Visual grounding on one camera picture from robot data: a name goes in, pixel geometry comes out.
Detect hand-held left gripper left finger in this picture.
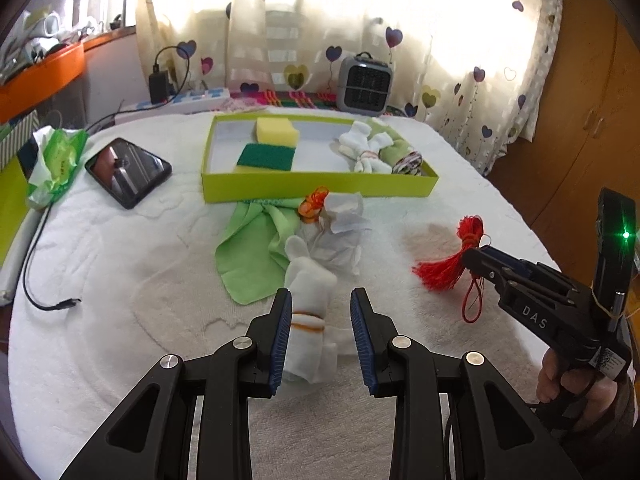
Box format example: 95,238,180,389
59,288,293,480

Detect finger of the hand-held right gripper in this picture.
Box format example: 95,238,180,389
461,247,521,303
482,246,588,306

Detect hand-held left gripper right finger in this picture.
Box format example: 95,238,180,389
350,287,583,480

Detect red tassel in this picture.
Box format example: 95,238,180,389
412,215,488,325

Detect white mint sock bundle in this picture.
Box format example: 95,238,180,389
330,120,396,176
284,235,341,386

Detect bright green cloth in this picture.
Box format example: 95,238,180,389
215,196,313,306

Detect white thin cloth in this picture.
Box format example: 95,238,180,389
300,191,375,277

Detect green sock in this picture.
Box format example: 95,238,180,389
377,127,426,178

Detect lime green box tray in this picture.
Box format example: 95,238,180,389
201,112,440,204

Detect yellow green scouring sponge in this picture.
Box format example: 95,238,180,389
256,117,301,147
232,142,298,173

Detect person's right forearm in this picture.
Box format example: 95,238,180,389
565,385,640,480

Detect person's right hand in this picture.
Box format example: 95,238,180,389
535,347,631,433

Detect wooden wardrobe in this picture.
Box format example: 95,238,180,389
490,0,640,281

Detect grey small fan heater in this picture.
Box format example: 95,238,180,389
336,51,396,115

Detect black smartphone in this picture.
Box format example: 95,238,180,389
85,137,173,210

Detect plaid cloth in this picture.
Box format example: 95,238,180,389
227,89,341,111

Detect white blue power strip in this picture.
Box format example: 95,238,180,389
116,87,232,123

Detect black charger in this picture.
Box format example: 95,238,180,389
149,62,172,104

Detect green tissue packet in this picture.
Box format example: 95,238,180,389
27,127,90,210

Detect cream heart print curtain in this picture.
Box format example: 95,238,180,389
135,0,563,176

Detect orange window sill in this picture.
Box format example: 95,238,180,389
82,25,138,53

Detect orange storage bin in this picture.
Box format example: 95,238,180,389
0,40,86,121

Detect pile of white packaging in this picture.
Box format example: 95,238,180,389
0,7,108,83

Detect black charging cable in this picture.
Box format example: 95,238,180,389
22,45,194,311

